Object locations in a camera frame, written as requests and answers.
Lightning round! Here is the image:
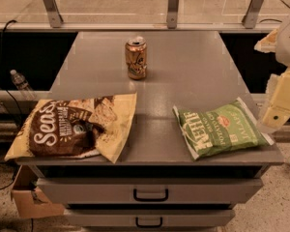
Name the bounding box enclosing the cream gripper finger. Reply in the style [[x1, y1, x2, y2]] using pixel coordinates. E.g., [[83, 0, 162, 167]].
[[257, 68, 290, 133], [254, 29, 277, 53]]

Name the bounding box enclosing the orange soda can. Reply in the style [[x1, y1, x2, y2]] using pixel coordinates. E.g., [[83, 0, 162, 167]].
[[125, 36, 147, 80]]

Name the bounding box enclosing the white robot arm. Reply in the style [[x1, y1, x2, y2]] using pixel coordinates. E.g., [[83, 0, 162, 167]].
[[254, 14, 290, 133]]

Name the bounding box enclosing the green kettle chip bag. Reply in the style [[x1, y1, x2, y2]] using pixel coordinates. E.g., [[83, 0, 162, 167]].
[[172, 98, 274, 160]]

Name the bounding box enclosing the brown multigrain chip bag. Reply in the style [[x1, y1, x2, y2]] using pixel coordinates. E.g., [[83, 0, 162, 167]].
[[5, 94, 137, 162]]

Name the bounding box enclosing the upper grey drawer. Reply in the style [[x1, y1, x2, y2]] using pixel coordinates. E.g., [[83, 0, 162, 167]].
[[38, 178, 263, 204]]

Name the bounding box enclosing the grey drawer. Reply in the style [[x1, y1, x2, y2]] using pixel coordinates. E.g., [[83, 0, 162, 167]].
[[64, 210, 235, 229], [38, 178, 263, 204]]

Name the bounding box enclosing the lower grey drawer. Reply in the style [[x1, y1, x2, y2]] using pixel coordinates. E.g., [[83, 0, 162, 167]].
[[64, 210, 235, 229]]

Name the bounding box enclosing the clear plastic water bottle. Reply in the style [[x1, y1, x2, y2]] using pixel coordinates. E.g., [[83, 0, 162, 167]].
[[10, 70, 36, 101]]

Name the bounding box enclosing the cardboard box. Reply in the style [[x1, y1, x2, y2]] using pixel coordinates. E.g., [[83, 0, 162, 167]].
[[11, 166, 64, 218]]

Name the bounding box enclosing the right metal railing bracket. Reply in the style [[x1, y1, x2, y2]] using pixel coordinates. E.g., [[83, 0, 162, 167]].
[[242, 0, 264, 29]]

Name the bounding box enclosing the metal railing bracket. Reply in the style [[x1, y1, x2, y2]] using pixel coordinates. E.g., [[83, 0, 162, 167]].
[[242, 0, 264, 29], [166, 0, 179, 29], [43, 0, 63, 28]]

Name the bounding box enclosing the middle metal railing bracket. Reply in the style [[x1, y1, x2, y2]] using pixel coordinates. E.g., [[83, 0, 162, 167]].
[[166, 0, 179, 29]]

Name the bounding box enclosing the left metal railing bracket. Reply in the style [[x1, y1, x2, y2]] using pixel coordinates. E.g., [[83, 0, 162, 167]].
[[43, 0, 63, 28]]

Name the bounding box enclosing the black cable left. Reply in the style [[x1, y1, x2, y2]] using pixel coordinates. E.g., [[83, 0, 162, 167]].
[[0, 18, 23, 128]]

